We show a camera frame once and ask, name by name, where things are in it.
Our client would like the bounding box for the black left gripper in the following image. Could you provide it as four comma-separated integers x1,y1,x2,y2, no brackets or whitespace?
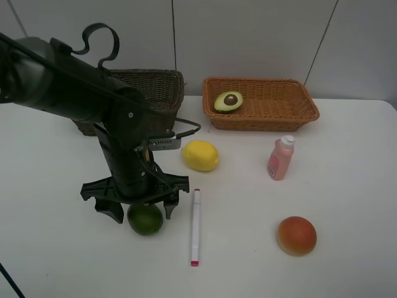
81,130,190,224

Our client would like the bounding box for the green lime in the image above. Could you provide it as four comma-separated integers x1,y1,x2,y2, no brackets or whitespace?
127,204,164,236

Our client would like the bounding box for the white pink marker pen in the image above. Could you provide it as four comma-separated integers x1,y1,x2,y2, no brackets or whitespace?
190,189,201,267

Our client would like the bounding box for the yellow lemon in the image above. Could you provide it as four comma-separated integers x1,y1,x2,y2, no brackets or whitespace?
181,140,219,172

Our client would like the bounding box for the halved avocado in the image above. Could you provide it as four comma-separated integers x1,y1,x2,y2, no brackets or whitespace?
213,91,243,112

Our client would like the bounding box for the pink squeeze bottle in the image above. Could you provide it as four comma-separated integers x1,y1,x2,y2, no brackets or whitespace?
267,135,295,181

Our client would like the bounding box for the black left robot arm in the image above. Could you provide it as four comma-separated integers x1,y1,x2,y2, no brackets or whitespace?
1,35,190,223

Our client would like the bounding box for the dark brown wicker basket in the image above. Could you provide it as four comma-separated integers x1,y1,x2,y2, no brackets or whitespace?
70,69,186,137

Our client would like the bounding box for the orange wicker basket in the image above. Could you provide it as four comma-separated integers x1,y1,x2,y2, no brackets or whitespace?
202,77,319,132

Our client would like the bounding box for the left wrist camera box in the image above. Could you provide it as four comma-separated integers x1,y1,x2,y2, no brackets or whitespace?
148,137,181,151

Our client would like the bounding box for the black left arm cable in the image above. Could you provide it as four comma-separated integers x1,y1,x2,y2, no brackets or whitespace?
0,22,202,139

